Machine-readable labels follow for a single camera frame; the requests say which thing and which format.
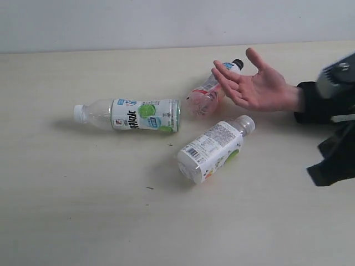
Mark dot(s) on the pink peach drink bottle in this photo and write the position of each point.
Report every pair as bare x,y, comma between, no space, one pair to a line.
204,100

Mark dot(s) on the lime label clear bottle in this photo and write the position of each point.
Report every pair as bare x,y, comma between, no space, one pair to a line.
123,114

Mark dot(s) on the person's open hand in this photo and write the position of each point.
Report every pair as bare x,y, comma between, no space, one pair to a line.
265,91

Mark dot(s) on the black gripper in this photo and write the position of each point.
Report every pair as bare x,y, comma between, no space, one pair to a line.
338,150

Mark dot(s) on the black sleeved forearm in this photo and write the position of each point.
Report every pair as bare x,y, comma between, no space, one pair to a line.
319,110

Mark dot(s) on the short white label bottle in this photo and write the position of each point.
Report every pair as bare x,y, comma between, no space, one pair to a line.
202,157

